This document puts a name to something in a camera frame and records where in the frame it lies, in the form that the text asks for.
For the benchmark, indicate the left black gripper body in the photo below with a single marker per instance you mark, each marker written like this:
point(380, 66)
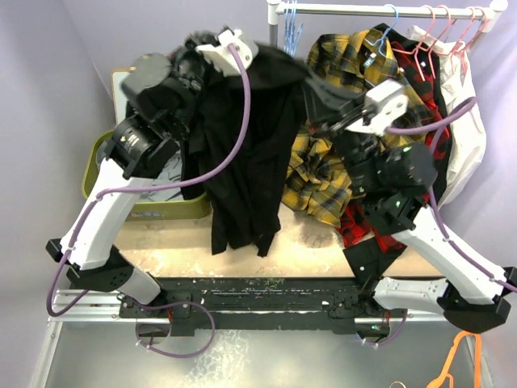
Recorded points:
point(195, 75)

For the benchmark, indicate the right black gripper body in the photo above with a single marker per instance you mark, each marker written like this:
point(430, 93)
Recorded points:
point(350, 124)

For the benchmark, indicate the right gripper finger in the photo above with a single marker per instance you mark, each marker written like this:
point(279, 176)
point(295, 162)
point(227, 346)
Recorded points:
point(318, 110)
point(326, 91)

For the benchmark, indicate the black t-shirt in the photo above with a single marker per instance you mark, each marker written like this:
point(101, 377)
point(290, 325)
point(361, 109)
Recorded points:
point(246, 195)

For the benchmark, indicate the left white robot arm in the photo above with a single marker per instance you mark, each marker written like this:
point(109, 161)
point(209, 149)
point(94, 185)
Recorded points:
point(163, 95)

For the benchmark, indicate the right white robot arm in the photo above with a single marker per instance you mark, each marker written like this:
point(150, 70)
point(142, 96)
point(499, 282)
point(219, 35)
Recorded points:
point(395, 186)

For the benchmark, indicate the yellow plaid shirt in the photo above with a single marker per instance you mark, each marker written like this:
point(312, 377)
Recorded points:
point(316, 181)

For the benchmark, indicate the blue hanger holding plaid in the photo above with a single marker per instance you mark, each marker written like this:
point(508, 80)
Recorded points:
point(380, 42)

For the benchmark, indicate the grey shirt in bin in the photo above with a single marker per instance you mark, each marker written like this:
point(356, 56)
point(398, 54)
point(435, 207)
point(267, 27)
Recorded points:
point(170, 174)

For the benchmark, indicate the white shirt on rack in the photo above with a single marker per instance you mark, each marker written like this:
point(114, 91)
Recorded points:
point(468, 132)

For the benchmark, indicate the pink hanger middle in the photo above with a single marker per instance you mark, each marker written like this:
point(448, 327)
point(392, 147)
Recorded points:
point(447, 26)

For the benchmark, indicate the orange plastic hanger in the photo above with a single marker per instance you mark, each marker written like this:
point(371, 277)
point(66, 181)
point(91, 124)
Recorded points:
point(463, 363)

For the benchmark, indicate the green plastic laundry bin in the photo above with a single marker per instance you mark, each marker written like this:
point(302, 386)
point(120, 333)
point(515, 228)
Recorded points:
point(163, 205)

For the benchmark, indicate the white metal clothes rack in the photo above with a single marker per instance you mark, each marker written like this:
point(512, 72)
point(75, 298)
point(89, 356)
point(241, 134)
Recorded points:
point(488, 15)

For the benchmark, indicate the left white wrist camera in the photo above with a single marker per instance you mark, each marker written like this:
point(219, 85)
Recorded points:
point(233, 51)

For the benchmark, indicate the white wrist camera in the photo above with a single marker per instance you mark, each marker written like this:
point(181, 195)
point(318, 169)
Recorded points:
point(383, 104)
point(233, 51)

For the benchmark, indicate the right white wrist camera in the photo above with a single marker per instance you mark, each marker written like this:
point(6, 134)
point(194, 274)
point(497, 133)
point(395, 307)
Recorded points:
point(383, 104)

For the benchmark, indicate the blue wire hangers bunch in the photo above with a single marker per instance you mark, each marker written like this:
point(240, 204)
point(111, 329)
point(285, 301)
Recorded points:
point(292, 31)

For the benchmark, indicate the small whiteboard yellow frame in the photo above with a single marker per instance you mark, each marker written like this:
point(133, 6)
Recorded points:
point(118, 96)

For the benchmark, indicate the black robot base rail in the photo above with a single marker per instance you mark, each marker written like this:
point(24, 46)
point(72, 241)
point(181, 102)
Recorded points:
point(336, 304)

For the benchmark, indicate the aluminium extrusion frame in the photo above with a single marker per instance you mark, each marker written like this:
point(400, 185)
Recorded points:
point(94, 307)

